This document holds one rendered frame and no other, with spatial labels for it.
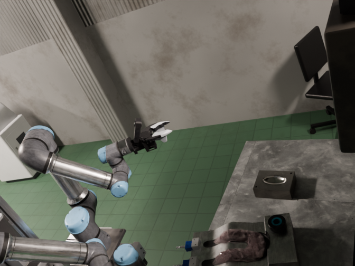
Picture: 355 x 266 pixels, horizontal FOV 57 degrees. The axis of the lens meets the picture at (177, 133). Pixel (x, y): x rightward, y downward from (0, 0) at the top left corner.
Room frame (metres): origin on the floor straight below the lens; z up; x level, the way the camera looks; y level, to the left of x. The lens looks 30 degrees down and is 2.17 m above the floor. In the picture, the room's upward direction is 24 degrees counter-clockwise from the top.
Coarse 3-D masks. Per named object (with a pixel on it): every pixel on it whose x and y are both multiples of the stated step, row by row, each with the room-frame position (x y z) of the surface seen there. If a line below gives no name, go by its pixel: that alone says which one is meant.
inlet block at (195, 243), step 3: (198, 237) 1.18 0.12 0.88; (192, 240) 1.18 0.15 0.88; (195, 240) 1.17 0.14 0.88; (198, 240) 1.16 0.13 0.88; (186, 243) 1.19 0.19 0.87; (189, 243) 1.18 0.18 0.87; (192, 243) 1.16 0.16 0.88; (195, 243) 1.15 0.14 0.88; (198, 243) 1.15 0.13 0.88; (177, 246) 1.20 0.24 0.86; (180, 246) 1.19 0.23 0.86; (183, 246) 1.18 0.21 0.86; (186, 246) 1.17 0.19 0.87; (189, 246) 1.16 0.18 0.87; (192, 246) 1.14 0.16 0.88; (195, 246) 1.14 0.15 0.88; (198, 246) 1.13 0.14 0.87; (186, 249) 1.16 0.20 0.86; (189, 249) 1.15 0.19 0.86; (192, 249) 1.15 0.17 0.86; (195, 249) 1.14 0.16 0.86; (198, 249) 1.13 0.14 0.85
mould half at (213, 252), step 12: (264, 216) 1.11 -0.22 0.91; (288, 216) 1.04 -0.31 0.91; (228, 228) 1.14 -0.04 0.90; (240, 228) 1.12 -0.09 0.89; (252, 228) 1.10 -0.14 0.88; (264, 228) 1.07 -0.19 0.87; (288, 228) 0.99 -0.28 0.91; (204, 240) 1.17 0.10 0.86; (276, 240) 0.95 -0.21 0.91; (288, 240) 0.93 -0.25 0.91; (192, 252) 1.13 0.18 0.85; (204, 252) 1.10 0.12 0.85; (216, 252) 1.06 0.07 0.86; (276, 252) 0.90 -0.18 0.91; (288, 252) 0.88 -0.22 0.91; (228, 264) 0.95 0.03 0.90; (240, 264) 0.93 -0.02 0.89; (252, 264) 0.92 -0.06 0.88; (264, 264) 0.90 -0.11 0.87; (276, 264) 0.85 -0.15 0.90; (288, 264) 0.84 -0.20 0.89
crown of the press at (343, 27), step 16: (336, 0) 0.46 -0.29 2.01; (352, 0) 0.38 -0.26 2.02; (336, 16) 0.40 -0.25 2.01; (352, 16) 0.38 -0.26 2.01; (336, 32) 0.36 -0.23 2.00; (352, 32) 0.35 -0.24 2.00; (336, 48) 0.36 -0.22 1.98; (352, 48) 0.35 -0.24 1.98; (336, 64) 0.37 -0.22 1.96; (352, 64) 0.35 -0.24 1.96; (336, 80) 0.37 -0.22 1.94; (352, 80) 0.36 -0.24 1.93; (336, 96) 0.37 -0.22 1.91; (352, 96) 0.36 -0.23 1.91; (336, 112) 0.37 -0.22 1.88; (352, 112) 0.36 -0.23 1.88; (352, 128) 0.36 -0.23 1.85; (352, 144) 0.36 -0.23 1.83
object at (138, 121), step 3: (135, 120) 1.34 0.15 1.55; (138, 120) 1.33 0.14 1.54; (135, 123) 1.32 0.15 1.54; (138, 123) 1.32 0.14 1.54; (141, 123) 1.32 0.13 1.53; (135, 126) 1.32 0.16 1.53; (138, 126) 1.32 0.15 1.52; (141, 126) 1.33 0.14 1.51; (135, 129) 1.32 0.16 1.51; (138, 129) 1.32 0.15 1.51; (135, 132) 1.32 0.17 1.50; (138, 132) 1.32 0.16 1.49; (135, 135) 1.32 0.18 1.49; (138, 135) 1.32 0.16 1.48; (135, 138) 1.32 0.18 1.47; (138, 138) 1.32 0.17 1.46; (135, 141) 1.33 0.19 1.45; (138, 141) 1.32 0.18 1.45
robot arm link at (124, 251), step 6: (120, 246) 0.85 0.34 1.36; (126, 246) 0.83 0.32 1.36; (132, 246) 0.83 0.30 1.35; (114, 252) 0.83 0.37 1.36; (120, 252) 0.82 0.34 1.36; (126, 252) 0.81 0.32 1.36; (132, 252) 0.81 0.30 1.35; (114, 258) 0.81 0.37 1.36; (120, 258) 0.80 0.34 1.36; (126, 258) 0.79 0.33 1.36; (132, 258) 0.79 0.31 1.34; (138, 258) 0.81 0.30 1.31; (114, 264) 0.80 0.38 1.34; (120, 264) 0.79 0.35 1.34; (126, 264) 0.78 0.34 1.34; (132, 264) 0.79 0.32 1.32; (138, 264) 0.80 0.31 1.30; (144, 264) 0.82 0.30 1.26
